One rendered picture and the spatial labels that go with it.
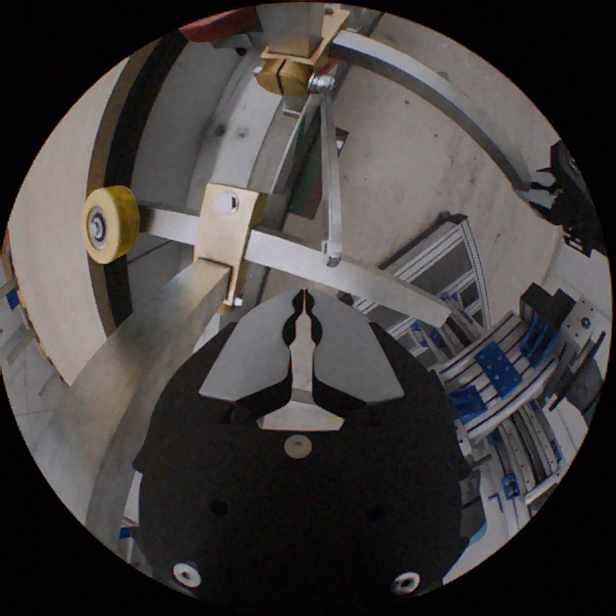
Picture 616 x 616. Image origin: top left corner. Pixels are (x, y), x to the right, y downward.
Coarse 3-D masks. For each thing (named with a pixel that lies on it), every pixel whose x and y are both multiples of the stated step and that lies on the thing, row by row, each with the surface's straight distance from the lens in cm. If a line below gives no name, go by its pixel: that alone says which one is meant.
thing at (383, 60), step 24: (216, 48) 32; (336, 48) 26; (360, 48) 25; (384, 48) 27; (384, 72) 26; (408, 72) 25; (432, 72) 28; (432, 96) 27; (456, 96) 28; (456, 120) 29; (480, 120) 29; (480, 144) 31; (504, 144) 32; (504, 168) 34
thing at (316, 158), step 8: (320, 136) 35; (320, 144) 35; (320, 152) 34; (312, 160) 34; (320, 160) 34; (312, 168) 34; (304, 176) 34; (312, 176) 34; (304, 184) 33; (312, 184) 33; (304, 192) 33; (296, 200) 33; (304, 200) 33; (296, 208) 33
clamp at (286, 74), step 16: (336, 16) 28; (336, 32) 26; (320, 48) 23; (272, 64) 22; (288, 64) 21; (304, 64) 22; (320, 64) 24; (256, 80) 23; (272, 80) 22; (288, 80) 21; (304, 80) 21; (288, 96) 24
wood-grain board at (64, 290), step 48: (144, 48) 32; (96, 96) 32; (48, 144) 46; (96, 144) 28; (48, 192) 41; (48, 240) 43; (48, 288) 53; (96, 288) 31; (48, 336) 85; (96, 336) 39
